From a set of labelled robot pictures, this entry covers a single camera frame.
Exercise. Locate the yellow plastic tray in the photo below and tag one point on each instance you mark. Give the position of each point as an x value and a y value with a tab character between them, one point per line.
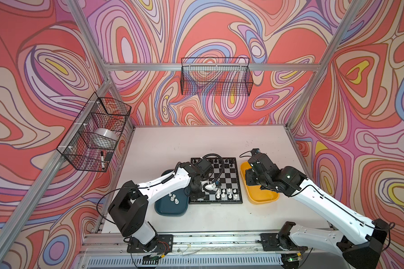
254	193

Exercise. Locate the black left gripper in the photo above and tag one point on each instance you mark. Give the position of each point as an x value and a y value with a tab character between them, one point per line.
198	196

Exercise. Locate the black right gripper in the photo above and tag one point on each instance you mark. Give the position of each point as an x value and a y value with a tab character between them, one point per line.
249	179

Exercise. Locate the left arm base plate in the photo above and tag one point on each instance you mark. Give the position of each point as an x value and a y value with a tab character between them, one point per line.
160	244

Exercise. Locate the black wire basket back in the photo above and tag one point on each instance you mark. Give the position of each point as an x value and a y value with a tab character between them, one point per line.
216	76

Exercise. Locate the black marker pen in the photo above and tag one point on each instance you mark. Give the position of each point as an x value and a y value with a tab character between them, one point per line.
102	160

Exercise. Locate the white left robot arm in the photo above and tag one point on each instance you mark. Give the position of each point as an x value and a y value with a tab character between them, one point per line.
129	207

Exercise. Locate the black white chess board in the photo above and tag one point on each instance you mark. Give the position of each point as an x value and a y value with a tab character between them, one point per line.
228	190

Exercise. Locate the silver tape roll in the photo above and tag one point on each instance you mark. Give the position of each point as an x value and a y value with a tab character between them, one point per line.
106	133

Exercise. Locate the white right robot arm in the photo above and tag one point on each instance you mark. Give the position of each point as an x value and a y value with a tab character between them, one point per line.
358	239

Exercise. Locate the black wire basket left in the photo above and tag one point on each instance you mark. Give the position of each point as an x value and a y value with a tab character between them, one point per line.
81	147

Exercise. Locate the teal plastic tray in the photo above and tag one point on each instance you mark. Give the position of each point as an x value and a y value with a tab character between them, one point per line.
173	204

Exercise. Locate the black wire basket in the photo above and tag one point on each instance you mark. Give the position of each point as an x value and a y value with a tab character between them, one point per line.
216	76
81	147

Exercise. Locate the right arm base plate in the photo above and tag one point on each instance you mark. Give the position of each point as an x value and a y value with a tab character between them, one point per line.
279	242

